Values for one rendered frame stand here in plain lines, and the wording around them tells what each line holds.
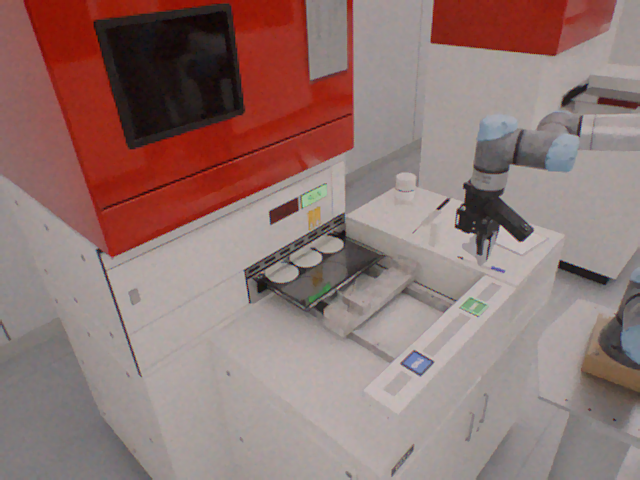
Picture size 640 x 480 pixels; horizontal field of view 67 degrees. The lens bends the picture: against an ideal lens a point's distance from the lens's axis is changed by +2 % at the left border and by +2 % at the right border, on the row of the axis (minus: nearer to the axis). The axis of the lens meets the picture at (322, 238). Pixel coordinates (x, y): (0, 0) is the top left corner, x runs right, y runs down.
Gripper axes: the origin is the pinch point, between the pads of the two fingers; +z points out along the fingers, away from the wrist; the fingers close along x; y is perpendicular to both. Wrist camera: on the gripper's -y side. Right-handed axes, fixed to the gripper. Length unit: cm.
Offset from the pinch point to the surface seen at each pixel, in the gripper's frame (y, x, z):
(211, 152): 53, 37, -27
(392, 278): 30.3, -5.2, 22.6
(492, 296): -0.7, -7.4, 14.8
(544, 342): -14.0, -15.3, 28.7
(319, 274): 47, 10, 21
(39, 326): 207, 63, 100
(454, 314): 3.1, 5.7, 14.7
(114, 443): 118, 67, 111
